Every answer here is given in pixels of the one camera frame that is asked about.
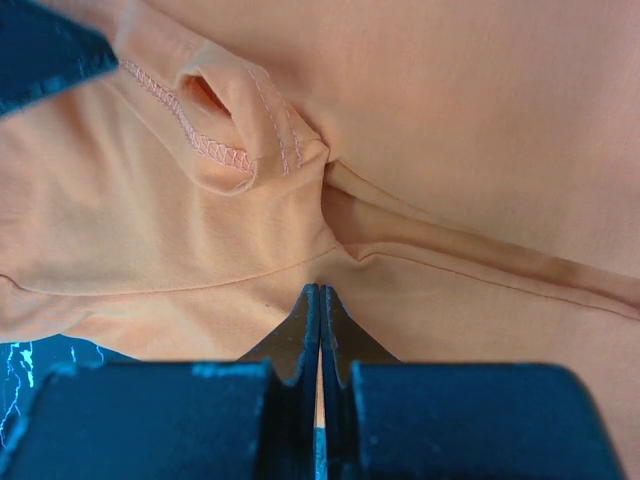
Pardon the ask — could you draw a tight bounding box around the orange t shirt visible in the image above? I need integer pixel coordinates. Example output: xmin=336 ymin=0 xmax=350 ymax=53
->
xmin=1 ymin=1 xmax=639 ymax=478

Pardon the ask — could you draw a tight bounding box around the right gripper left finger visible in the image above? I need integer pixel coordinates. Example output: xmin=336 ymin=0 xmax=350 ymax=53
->
xmin=1 ymin=284 xmax=319 ymax=479

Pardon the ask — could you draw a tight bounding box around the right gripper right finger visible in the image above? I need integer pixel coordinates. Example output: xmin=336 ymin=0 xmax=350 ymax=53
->
xmin=319 ymin=286 xmax=625 ymax=479

